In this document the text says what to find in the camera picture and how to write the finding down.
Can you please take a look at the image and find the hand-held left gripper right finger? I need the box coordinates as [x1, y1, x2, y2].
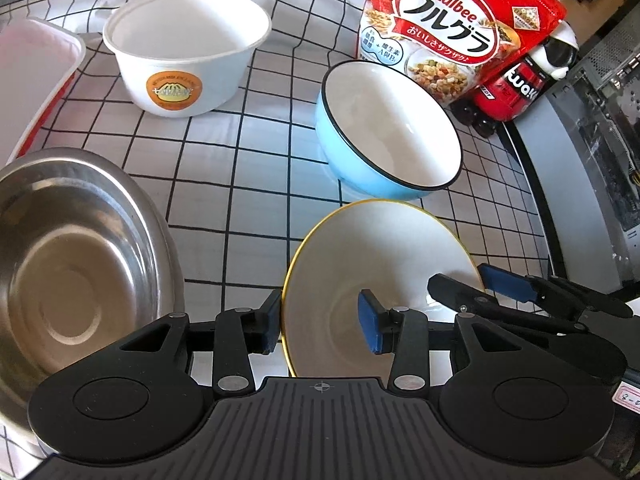
[357, 287, 523, 396]

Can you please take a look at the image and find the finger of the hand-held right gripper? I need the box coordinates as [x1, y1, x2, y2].
[479, 262, 634, 319]
[427, 273, 588, 336]

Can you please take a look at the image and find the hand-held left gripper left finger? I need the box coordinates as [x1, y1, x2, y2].
[119, 289, 284, 397]

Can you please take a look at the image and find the white plate with yellow rim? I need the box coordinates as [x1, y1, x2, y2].
[281, 199, 487, 378]

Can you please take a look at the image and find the white rectangular tray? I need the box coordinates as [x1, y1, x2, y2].
[0, 17, 87, 168]

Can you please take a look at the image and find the white black checkered tablecloth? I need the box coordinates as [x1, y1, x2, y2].
[0, 0, 556, 461]

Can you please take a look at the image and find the grey computer case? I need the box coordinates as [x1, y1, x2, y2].
[500, 10, 640, 286]

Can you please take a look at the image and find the light blue enamel bowl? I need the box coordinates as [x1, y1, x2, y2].
[315, 60, 463, 201]

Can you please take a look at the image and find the dark bottle with red label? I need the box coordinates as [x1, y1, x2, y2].
[452, 57, 548, 138]

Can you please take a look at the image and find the stainless steel bowl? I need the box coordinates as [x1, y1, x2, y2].
[0, 147, 187, 413]

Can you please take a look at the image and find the black and white toy figure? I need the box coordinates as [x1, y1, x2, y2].
[529, 22, 581, 82]

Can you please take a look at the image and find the red cereal bag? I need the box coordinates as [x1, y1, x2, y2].
[357, 0, 568, 108]

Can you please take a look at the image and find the white paper bowl orange logo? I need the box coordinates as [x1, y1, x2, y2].
[102, 0, 272, 118]

